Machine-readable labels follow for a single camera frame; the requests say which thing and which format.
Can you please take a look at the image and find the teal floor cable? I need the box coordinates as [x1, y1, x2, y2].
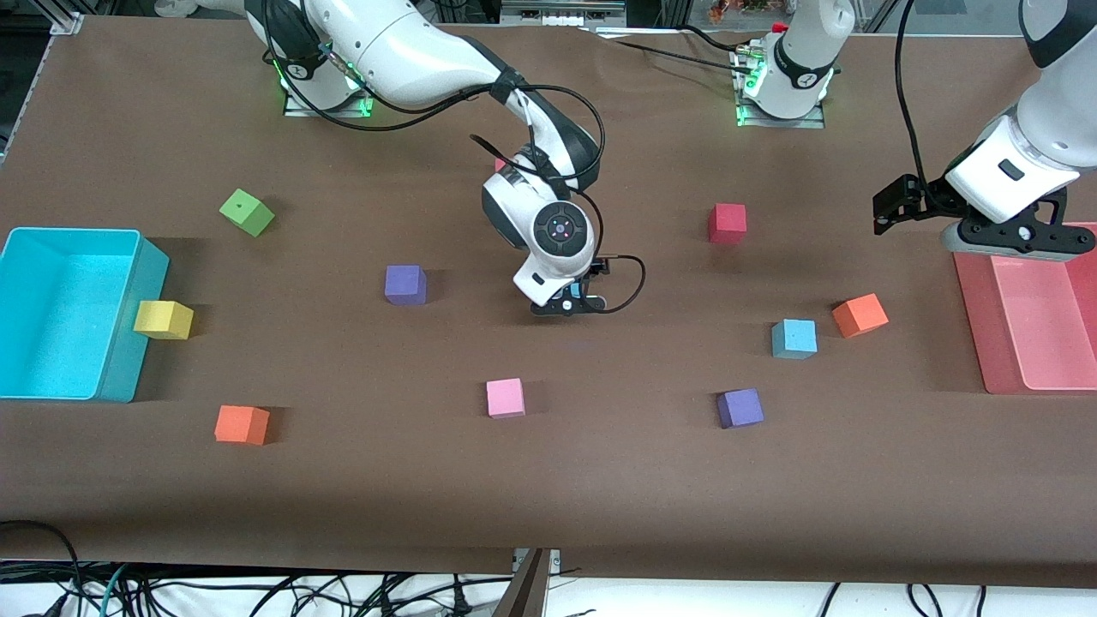
[86, 561, 134, 617]

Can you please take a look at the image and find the metal table edge bracket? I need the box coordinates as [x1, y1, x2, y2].
[493, 548, 562, 617]

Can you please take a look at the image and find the pink foam block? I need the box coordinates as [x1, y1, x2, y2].
[486, 378, 526, 419]

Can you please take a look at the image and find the purple foam block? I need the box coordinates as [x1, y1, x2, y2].
[384, 265, 428, 307]
[716, 388, 765, 429]

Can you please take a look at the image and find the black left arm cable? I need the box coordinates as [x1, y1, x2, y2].
[894, 0, 931, 185]

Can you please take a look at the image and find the black looped floor cable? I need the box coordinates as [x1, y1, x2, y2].
[0, 520, 87, 617]

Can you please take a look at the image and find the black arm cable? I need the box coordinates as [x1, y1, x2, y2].
[266, 17, 648, 314]
[894, 0, 931, 185]

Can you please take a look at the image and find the orange foam block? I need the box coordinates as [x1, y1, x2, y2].
[214, 404, 271, 446]
[831, 293, 890, 338]

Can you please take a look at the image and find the pink plastic bin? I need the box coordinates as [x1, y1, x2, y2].
[953, 223, 1097, 395]

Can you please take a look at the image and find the yellow foam block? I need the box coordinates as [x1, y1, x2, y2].
[133, 300, 195, 341]

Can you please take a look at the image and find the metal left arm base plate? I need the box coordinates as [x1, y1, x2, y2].
[735, 43, 828, 129]

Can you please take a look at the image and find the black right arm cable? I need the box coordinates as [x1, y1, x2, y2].
[266, 17, 648, 314]

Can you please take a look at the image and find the black cable on table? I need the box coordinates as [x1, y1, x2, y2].
[591, 24, 755, 69]

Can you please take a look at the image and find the light blue foam block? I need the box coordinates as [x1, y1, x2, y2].
[771, 319, 818, 360]

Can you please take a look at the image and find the cyan plastic bin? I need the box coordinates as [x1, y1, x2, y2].
[0, 227, 171, 404]

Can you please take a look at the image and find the green foam block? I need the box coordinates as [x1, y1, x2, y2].
[219, 189, 277, 238]

